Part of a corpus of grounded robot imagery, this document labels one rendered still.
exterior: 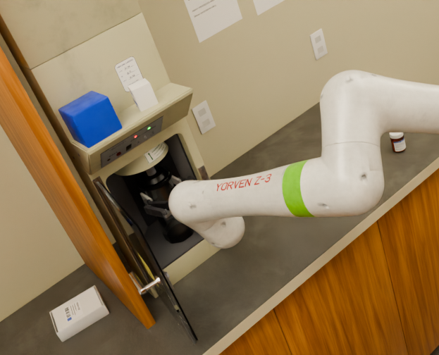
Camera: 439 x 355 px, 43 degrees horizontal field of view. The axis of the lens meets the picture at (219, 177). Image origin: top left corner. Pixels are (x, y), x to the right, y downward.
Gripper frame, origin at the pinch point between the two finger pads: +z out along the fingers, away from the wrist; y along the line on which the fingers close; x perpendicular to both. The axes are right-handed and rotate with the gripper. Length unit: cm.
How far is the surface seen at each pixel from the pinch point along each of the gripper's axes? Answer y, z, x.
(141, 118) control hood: 3.0, -20.4, -31.2
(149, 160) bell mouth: 1.5, -7.4, -13.7
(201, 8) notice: -54, 34, -33
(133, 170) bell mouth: 6.4, -5.7, -13.1
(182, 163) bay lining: -9.3, -2.6, -4.5
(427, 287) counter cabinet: -65, -36, 77
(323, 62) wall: -102, 34, 12
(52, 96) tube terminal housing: 17.3, -9.3, -43.5
